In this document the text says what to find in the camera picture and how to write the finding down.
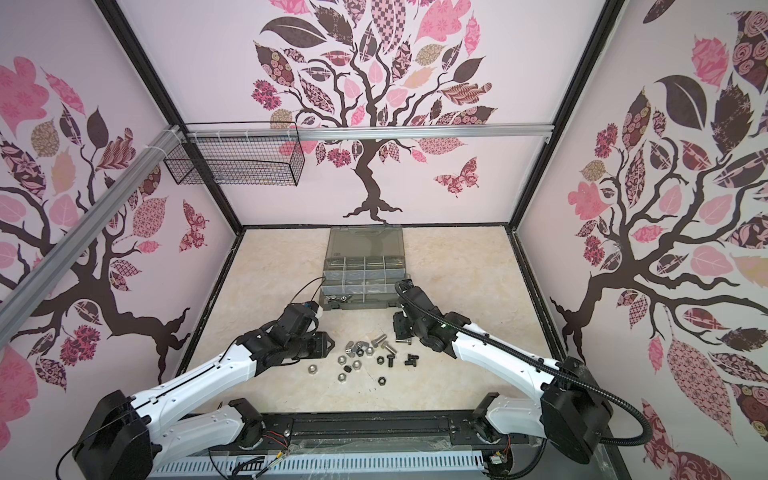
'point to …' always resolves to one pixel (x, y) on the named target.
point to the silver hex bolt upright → (378, 340)
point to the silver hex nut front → (342, 377)
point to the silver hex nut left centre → (341, 360)
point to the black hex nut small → (380, 360)
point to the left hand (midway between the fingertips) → (329, 349)
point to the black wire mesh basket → (269, 153)
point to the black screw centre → (390, 358)
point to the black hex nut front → (381, 380)
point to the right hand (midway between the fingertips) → (398, 315)
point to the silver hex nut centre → (357, 365)
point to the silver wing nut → (343, 298)
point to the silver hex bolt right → (409, 341)
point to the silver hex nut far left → (312, 369)
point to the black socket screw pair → (412, 360)
